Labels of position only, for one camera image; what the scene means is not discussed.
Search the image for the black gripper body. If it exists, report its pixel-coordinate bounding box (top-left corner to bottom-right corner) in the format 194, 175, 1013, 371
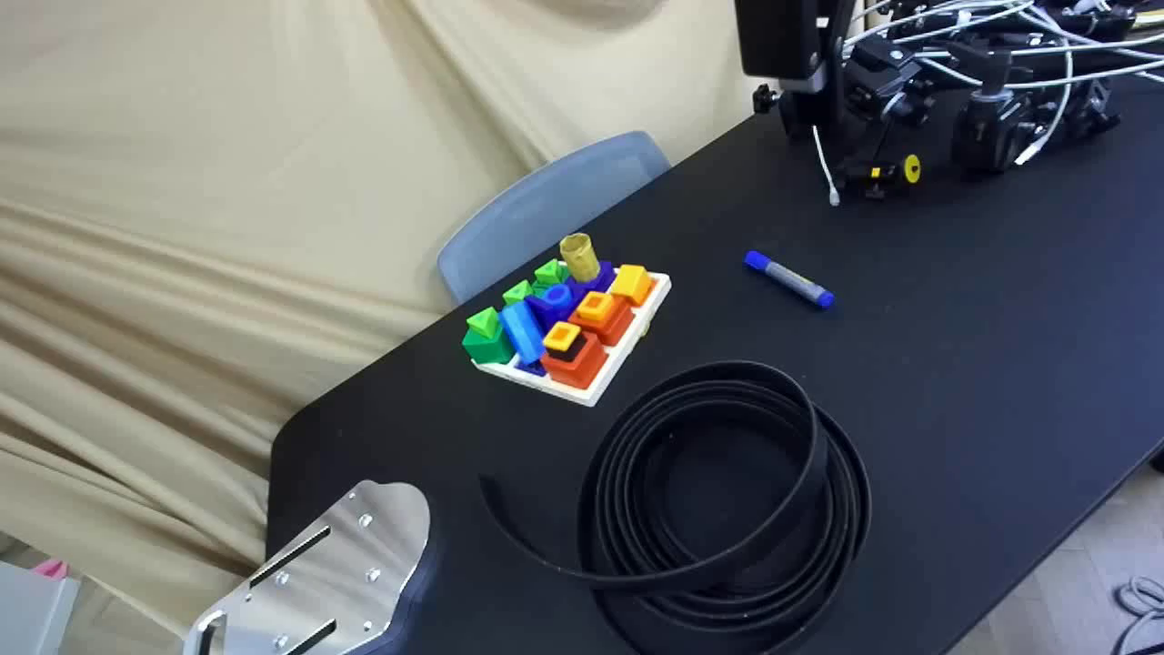
780, 39, 1117, 201

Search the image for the blue whiteboard marker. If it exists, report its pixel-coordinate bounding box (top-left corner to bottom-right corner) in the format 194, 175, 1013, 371
742, 250, 837, 309

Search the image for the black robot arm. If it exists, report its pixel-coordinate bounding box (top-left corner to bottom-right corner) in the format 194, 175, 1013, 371
736, 0, 1136, 206

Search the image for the yellow orange square block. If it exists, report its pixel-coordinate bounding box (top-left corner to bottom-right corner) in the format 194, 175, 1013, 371
612, 262, 650, 306

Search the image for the yellow cylinder block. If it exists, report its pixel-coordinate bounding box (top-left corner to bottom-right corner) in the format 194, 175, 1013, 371
562, 232, 602, 281

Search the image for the grey blue chair back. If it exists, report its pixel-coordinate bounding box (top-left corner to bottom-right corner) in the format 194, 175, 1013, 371
437, 132, 668, 302

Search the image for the white shape sorter board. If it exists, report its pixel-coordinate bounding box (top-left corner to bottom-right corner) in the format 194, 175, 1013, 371
465, 259, 673, 406

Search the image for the orange square stacked block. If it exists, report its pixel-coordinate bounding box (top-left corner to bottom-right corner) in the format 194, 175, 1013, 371
541, 319, 606, 390

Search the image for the blue rectangular block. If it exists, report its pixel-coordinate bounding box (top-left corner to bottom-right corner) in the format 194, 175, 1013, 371
501, 302, 541, 366

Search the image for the green house shaped block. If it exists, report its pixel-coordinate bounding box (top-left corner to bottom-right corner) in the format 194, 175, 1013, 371
461, 306, 512, 363

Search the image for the beige fabric backdrop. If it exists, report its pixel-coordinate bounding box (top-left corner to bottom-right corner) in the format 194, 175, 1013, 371
0, 0, 747, 655

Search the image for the white cable with plug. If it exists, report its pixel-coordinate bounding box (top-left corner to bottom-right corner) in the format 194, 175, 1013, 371
808, 119, 843, 210

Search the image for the coiled black belt strap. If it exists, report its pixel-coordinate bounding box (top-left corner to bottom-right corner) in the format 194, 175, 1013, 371
480, 355, 872, 655

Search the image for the silver metal bracket plate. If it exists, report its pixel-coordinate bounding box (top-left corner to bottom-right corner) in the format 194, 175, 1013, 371
182, 481, 432, 655

